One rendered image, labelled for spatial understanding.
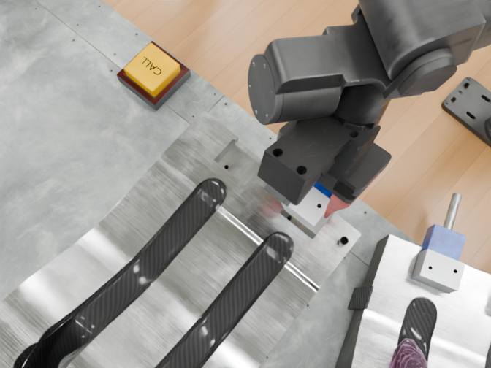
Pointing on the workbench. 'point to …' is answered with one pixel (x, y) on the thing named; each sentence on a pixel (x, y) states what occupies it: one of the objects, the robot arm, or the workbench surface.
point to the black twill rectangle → (360, 298)
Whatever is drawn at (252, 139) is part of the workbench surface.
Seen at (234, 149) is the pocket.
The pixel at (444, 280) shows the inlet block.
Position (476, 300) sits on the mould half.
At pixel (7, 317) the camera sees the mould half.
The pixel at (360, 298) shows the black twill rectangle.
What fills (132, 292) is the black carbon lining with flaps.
